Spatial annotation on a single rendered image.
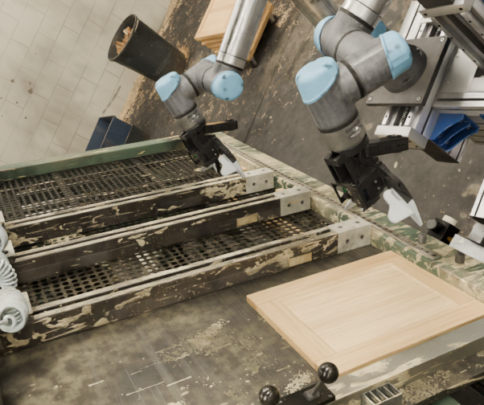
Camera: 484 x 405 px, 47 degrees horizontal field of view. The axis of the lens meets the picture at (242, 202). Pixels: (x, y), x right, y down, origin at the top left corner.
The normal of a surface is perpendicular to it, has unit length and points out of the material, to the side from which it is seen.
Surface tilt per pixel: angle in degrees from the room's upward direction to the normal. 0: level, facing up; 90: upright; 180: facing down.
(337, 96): 78
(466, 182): 0
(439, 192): 0
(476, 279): 54
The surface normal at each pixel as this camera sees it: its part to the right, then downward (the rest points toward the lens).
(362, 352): -0.04, -0.92
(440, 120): -0.74, -0.37
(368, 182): 0.53, 0.17
